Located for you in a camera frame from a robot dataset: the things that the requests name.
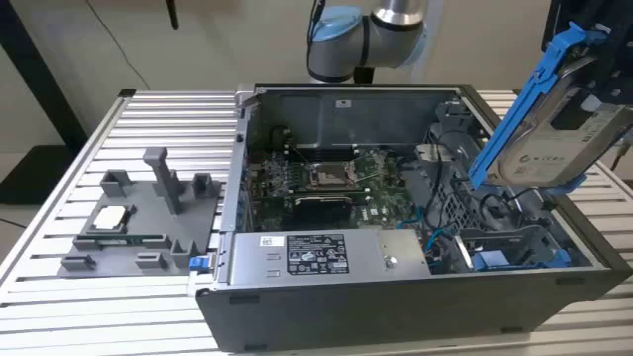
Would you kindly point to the black open PC case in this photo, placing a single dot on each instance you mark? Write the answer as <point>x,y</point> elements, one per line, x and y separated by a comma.
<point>370,319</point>

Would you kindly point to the black flat base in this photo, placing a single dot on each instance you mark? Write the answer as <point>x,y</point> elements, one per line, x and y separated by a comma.
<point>34,174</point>

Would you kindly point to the green RAM stick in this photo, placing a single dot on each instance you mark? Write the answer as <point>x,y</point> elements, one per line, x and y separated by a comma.
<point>129,240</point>

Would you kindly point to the black table corner cap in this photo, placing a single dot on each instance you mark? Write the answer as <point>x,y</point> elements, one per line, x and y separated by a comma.
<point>126,92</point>

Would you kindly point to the green motherboard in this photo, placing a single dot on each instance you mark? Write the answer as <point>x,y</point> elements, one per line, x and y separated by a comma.
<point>385,207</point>

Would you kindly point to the black antenna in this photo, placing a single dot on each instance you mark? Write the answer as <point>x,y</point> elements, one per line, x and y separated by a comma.
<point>173,15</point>

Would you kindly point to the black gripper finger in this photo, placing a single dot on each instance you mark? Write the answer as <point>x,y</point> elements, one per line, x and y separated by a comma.
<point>610,74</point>
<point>555,26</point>

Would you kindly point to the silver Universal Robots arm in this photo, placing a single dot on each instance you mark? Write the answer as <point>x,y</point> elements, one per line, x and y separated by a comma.
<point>341,52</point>

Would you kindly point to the grey parts rack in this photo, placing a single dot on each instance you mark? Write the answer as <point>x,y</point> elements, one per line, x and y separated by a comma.
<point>148,222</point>

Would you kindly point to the silver CPU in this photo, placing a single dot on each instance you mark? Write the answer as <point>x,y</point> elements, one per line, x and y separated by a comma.
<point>110,218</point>

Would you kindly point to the hard disk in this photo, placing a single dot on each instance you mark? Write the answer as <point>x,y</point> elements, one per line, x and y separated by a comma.
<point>494,259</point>
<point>538,155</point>

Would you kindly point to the black RAM slot bank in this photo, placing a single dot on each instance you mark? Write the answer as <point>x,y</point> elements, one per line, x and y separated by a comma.
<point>321,151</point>

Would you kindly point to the black graphics card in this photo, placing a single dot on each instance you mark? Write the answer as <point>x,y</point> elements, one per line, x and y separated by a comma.
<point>321,213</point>

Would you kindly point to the thin metal locking lever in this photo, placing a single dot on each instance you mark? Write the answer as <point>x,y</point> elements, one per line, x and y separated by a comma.
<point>301,155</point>

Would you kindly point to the CPU socket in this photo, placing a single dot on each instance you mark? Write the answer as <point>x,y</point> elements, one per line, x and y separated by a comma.
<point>330,175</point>

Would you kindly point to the silver power supply unit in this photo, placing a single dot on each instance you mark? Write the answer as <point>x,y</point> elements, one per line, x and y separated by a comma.
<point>355,256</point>

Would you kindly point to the blue case latch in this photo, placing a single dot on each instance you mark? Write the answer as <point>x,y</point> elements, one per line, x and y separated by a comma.
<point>197,264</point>

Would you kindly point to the grey perforated drive cage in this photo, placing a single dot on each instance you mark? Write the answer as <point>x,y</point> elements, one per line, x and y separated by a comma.
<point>459,207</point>

